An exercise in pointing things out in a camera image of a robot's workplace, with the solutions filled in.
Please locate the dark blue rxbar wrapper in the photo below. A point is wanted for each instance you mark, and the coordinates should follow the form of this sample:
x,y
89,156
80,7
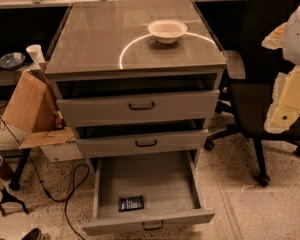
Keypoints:
x,y
131,203

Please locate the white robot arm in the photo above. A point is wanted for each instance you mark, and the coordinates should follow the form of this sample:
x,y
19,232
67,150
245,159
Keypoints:
x,y
285,107

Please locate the top grey drawer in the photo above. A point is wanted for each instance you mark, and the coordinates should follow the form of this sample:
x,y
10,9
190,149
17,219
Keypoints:
x,y
131,109

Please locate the grey drawer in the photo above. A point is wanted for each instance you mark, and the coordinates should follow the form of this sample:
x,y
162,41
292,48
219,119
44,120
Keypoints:
x,y
142,144
167,183
131,109

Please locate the grey drawer cabinet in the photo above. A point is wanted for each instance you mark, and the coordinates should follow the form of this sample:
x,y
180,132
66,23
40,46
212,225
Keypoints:
x,y
106,50

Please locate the middle grey drawer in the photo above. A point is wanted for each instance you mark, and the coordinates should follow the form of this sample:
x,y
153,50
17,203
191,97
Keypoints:
x,y
142,144

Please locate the bottom grey drawer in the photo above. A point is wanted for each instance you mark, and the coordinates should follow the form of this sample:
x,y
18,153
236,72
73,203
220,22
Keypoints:
x,y
167,183

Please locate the white paper bowl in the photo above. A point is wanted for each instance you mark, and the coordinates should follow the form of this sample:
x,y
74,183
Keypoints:
x,y
167,31

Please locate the small bottle in box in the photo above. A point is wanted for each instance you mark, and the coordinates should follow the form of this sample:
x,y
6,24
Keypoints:
x,y
58,120

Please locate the black office chair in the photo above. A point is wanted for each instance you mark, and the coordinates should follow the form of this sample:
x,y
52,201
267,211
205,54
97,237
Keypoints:
x,y
250,77

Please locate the brown cardboard box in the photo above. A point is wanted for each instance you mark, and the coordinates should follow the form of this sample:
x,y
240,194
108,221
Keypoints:
x,y
31,108

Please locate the white paper cup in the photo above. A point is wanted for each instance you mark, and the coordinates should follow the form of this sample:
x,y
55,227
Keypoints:
x,y
35,52

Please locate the dark blue plate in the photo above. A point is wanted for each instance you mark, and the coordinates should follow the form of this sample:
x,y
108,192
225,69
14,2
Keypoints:
x,y
12,61

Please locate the black table leg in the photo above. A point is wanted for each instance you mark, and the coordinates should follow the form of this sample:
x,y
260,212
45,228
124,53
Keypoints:
x,y
14,183

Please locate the brown round container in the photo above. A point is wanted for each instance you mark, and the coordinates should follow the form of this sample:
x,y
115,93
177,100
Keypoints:
x,y
6,172

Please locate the black stand foot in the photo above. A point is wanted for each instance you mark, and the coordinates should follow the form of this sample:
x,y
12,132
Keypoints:
x,y
8,198

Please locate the dark shoe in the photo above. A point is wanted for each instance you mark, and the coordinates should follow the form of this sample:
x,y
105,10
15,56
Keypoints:
x,y
34,234

